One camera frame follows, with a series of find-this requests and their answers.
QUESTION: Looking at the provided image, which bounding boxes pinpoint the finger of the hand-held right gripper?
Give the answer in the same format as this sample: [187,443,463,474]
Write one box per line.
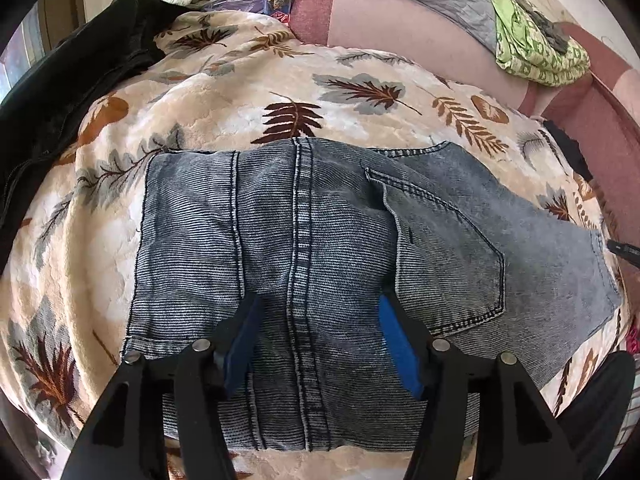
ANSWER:
[607,240,640,267]

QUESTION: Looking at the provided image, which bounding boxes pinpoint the black cloth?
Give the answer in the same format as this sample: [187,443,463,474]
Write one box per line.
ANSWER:
[542,120,593,181]

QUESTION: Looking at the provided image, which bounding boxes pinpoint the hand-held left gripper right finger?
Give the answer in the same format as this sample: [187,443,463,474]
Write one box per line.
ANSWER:
[377,294,588,480]

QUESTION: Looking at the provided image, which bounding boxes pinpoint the blue-grey denim pants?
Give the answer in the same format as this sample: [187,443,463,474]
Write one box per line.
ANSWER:
[122,137,623,453]

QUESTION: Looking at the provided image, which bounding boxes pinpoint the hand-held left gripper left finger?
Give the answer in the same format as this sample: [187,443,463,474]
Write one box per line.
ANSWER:
[60,292,266,480]

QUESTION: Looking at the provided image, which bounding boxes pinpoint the purple printed packet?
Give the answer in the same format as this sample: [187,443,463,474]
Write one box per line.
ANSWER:
[220,0,296,21]

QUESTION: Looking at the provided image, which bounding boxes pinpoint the pink striped bed cover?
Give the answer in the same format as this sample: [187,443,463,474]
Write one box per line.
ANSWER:
[290,0,640,261]

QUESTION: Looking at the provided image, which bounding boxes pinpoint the green printed cloth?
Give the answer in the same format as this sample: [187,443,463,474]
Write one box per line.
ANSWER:
[467,0,591,86]

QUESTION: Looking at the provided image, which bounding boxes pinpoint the black jacket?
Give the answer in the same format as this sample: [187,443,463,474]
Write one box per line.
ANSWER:
[0,0,166,271]

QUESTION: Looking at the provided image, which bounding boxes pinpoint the beige leaf-print blanket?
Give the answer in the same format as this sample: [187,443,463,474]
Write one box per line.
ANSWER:
[7,10,633,480]

